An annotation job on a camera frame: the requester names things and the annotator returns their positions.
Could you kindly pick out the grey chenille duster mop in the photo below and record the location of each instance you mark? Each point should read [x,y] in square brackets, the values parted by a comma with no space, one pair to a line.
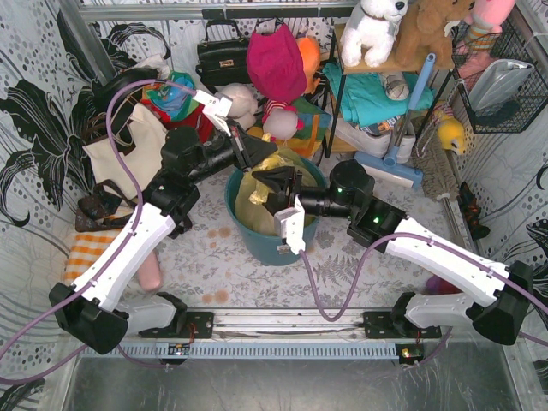
[438,181]

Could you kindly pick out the teal trash bin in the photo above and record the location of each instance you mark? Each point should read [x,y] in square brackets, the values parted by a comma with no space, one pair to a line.
[269,249]

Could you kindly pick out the floral table mat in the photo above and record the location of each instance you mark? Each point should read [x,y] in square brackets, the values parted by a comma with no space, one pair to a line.
[210,266]

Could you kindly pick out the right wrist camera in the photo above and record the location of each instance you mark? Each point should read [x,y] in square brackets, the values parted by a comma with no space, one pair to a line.
[289,226]

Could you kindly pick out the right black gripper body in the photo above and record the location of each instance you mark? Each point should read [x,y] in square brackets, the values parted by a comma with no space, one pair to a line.
[292,188]

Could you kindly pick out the red cloth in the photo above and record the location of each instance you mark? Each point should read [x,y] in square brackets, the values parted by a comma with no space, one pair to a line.
[196,120]

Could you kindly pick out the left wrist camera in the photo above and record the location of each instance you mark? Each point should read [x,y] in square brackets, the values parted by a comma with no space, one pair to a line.
[216,109]

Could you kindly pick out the white sheep plush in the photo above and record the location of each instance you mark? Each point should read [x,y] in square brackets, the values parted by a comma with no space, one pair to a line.
[244,104]

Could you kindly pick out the blue lint roller mop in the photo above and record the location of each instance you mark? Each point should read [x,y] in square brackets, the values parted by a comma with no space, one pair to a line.
[387,167]

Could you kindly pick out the pink plush toy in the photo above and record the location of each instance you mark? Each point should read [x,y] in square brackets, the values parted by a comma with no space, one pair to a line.
[484,28]

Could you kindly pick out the colourful scarf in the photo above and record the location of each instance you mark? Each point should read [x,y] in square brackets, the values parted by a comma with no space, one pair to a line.
[168,103]

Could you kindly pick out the pink white doll plush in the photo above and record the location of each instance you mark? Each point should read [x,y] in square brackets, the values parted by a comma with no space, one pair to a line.
[281,120]

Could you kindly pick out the teal folded cloth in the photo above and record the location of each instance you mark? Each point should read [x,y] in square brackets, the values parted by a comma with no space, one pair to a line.
[364,100]

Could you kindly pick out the rainbow striped cloth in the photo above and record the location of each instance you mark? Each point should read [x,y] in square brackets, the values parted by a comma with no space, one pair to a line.
[307,141]

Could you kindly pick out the purple orange sock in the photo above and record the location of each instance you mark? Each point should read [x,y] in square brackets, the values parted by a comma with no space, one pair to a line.
[437,286]

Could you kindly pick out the yellow duck plush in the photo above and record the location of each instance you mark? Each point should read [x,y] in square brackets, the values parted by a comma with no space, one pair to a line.
[451,132]

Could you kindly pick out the magenta cloth bag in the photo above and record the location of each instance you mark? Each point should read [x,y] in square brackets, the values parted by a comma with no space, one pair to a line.
[275,66]

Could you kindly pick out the orange checkered towel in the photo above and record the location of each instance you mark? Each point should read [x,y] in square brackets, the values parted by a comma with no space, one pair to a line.
[87,247]

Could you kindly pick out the metal base rail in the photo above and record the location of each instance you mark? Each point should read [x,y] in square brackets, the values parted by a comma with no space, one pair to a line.
[280,334]

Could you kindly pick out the yellow trash bag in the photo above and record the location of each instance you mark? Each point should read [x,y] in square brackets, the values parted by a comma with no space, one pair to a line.
[252,213]

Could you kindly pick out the black handbag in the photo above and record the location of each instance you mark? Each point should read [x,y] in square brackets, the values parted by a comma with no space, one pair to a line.
[222,62]

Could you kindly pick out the cream tote bag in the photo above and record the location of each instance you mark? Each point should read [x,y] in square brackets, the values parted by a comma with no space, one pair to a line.
[142,157]

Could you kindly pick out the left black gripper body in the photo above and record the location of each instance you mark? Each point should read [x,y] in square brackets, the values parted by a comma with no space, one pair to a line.
[241,145]

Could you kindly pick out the black hat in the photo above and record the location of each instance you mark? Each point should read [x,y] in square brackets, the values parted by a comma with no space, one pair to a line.
[102,95]

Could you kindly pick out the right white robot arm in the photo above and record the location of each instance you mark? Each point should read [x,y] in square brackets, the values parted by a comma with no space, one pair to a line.
[492,297]

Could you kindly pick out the orange plush toy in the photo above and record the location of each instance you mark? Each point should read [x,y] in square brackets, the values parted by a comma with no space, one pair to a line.
[310,55]

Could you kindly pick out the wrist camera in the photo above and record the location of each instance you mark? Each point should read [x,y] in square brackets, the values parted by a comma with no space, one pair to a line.
[289,226]
[216,109]

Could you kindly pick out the black wire basket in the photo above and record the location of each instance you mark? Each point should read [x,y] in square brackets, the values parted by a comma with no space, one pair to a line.
[516,114]

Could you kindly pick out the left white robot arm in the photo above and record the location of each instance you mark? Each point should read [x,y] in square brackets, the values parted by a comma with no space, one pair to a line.
[90,308]

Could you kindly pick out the white dog plush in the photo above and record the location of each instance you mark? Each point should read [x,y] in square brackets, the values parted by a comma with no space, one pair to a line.
[371,31]

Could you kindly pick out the brown teddy bear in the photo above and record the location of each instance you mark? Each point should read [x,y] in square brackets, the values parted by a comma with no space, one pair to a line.
[427,24]

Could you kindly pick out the silver pouch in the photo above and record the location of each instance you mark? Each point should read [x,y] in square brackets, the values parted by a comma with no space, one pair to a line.
[499,82]

